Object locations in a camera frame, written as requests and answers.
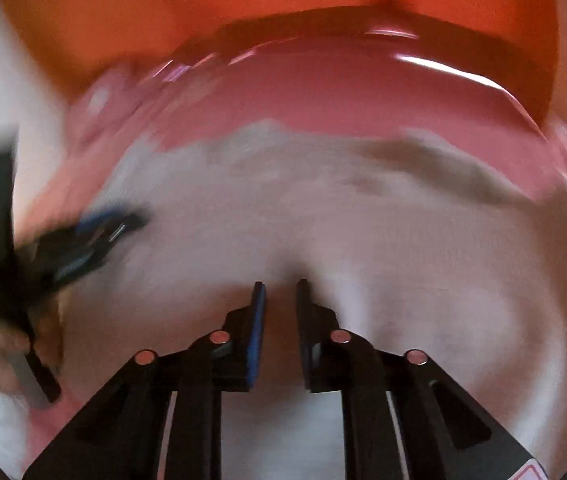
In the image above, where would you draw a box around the pink blanket with white bows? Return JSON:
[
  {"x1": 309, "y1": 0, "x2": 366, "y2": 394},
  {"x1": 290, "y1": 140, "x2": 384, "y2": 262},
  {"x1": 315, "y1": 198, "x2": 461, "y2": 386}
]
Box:
[{"x1": 26, "y1": 41, "x2": 567, "y2": 460}]

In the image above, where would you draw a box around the brown wooden bed frame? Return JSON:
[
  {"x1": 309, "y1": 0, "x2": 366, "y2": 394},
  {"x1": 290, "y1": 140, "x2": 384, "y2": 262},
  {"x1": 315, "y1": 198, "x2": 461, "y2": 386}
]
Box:
[{"x1": 174, "y1": 0, "x2": 553, "y2": 124}]

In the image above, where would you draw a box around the white sweater with black hearts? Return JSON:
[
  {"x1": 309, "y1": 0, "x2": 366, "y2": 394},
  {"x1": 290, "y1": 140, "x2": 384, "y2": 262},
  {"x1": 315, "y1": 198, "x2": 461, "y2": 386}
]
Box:
[{"x1": 62, "y1": 124, "x2": 567, "y2": 479}]

